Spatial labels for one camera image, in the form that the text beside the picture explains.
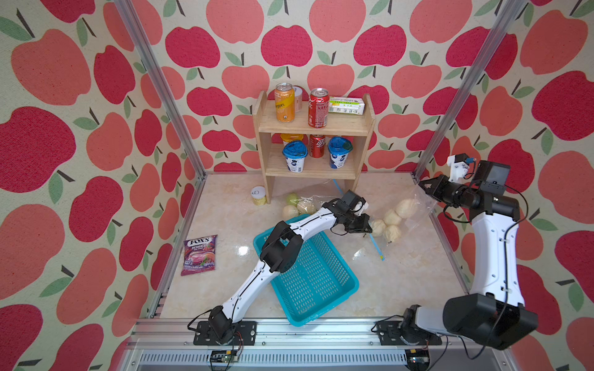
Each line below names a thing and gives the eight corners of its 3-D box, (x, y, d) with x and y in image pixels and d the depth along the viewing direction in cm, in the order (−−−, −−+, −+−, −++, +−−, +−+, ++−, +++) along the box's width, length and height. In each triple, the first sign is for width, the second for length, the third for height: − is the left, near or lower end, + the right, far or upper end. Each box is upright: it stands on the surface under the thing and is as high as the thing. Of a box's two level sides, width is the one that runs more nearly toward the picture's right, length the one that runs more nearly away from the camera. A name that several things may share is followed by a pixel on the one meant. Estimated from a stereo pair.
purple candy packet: (183, 276, 89) (179, 272, 86) (187, 244, 98) (184, 239, 95) (215, 270, 90) (212, 266, 87) (216, 239, 99) (214, 234, 96)
